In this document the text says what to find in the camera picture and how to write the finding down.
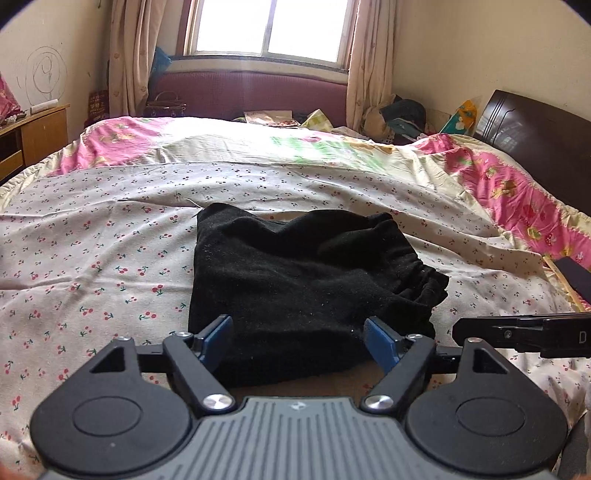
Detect beige curtain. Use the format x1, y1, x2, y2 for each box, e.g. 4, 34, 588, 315
108, 0, 166, 117
346, 0, 398, 131

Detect wooden bedside cabinet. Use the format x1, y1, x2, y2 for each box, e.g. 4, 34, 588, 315
0, 104, 69, 184

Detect white paper roll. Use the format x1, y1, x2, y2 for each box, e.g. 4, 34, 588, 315
30, 99, 59, 115

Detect window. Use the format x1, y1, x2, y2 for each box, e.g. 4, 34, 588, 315
183, 0, 358, 69

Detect cherry print bed sheet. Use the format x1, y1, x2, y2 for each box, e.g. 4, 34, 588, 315
1, 161, 572, 477

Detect black pants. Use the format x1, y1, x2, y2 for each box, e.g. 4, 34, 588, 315
188, 203, 449, 387

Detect black flat phone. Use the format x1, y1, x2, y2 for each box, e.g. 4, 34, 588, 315
555, 257, 591, 303

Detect dark wooden headboard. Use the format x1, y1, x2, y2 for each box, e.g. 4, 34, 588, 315
475, 90, 591, 214

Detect right beige curtain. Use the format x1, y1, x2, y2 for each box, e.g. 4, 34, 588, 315
346, 0, 398, 131

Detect left beige curtain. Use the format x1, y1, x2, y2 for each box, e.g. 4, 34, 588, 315
108, 0, 166, 117

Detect pink floral quilt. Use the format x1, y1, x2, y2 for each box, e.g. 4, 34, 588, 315
45, 115, 591, 273

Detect purple upholstered bench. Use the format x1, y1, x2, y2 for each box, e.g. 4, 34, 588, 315
149, 71, 346, 126

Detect dark clothes pile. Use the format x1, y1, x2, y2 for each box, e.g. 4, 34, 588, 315
363, 95, 427, 145

